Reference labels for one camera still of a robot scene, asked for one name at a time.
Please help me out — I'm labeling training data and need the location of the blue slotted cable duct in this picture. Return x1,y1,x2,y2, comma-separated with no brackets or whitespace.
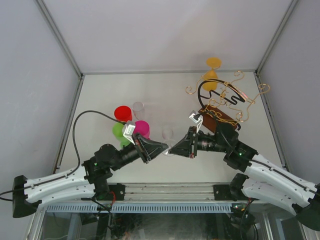
46,202,233,214

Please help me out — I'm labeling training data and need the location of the red wine glass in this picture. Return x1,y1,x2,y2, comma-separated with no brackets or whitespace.
114,105,133,122

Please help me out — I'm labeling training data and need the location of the aluminium mounting rail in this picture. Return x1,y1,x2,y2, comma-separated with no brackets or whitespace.
109,182,235,203

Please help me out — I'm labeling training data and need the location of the green wine glass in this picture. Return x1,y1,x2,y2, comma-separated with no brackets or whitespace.
112,122,131,148

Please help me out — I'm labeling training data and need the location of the black left camera cable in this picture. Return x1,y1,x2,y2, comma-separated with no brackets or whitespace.
0,110,128,202

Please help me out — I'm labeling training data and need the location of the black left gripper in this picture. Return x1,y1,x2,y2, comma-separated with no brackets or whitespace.
110,132,168,172

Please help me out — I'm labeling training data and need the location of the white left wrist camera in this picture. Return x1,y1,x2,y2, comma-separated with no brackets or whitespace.
122,121,136,144

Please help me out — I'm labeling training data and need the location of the black metal rack ring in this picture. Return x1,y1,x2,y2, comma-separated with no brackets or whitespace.
196,78,247,131

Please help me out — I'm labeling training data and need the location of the brown wooden rack base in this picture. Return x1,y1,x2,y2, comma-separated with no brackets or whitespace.
198,104,242,133

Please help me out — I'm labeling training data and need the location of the black camera cable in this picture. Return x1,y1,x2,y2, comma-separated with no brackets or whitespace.
196,111,253,166
0,110,128,202

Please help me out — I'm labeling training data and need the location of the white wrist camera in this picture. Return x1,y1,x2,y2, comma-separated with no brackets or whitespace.
122,121,136,144
189,110,203,133

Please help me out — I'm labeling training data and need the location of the black right camera cable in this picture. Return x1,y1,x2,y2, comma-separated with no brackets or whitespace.
196,111,253,166

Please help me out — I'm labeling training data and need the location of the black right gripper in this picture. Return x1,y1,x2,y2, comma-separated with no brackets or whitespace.
168,126,229,159

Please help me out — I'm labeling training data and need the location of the clear wine glass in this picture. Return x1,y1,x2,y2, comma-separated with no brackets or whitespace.
132,101,145,121
162,126,176,157

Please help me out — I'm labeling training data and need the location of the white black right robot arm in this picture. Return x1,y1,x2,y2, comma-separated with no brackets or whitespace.
169,123,320,231

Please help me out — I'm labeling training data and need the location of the clear wine glass front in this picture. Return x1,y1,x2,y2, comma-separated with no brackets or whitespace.
132,101,145,121

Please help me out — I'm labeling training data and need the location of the gold wire glass rack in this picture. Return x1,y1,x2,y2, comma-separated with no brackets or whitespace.
185,70,271,123

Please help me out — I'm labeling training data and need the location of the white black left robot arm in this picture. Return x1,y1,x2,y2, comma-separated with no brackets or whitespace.
12,133,168,218

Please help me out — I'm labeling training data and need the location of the clear wine glass back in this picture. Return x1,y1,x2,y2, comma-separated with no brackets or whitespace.
162,126,176,157

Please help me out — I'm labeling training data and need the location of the pink wine glass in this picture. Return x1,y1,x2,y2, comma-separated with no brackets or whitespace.
133,120,150,139

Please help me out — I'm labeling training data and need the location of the yellow wine glass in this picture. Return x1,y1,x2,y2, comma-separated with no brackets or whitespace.
202,57,222,92

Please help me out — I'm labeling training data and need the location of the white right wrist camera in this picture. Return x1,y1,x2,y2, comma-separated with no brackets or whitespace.
189,110,203,133

